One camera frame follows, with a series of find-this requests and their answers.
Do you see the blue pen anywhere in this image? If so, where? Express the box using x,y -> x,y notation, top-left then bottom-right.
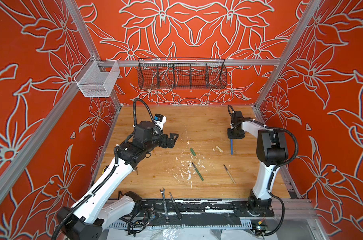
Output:
230,139 -> 233,155

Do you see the green pen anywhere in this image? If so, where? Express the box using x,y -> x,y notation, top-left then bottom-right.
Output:
191,162 -> 204,181

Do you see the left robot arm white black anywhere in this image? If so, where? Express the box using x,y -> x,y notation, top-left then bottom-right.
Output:
52,98 -> 179,240

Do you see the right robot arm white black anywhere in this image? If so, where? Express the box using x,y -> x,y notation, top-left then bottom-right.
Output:
227,105 -> 298,217

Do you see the beige pen cap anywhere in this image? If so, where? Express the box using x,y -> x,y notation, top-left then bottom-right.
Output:
215,146 -> 224,153

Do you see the beige pen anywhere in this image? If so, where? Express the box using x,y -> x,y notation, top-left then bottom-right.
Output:
223,164 -> 236,185

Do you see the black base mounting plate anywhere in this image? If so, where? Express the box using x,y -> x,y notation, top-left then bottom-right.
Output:
109,197 -> 275,230

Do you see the black screwdriver tool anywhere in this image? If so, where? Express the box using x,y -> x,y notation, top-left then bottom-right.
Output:
169,192 -> 182,220

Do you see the silver wrench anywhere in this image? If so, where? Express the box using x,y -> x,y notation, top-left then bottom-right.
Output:
160,188 -> 170,224

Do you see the white mesh basket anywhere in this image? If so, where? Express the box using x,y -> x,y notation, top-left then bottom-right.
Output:
74,56 -> 121,98

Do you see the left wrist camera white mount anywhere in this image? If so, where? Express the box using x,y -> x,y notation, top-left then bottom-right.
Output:
154,114 -> 167,130

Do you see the black wire basket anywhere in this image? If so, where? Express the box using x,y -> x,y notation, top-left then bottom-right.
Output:
137,57 -> 227,90

